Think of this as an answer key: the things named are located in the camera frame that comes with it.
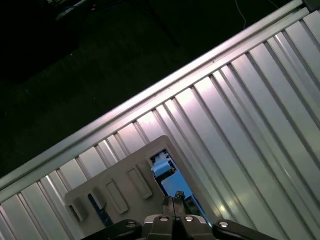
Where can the hard disk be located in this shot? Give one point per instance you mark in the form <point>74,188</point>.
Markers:
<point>172,185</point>

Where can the gray parts rack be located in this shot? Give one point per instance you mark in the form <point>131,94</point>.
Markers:
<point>120,170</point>

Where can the RAM stick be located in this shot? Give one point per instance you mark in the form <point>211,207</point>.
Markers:
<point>100,210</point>

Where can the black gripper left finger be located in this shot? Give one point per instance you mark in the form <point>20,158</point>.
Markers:
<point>155,230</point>

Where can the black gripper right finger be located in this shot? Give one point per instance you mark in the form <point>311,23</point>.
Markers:
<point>197,231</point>

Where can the gray metal leg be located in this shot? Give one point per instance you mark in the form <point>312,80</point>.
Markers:
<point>67,12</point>

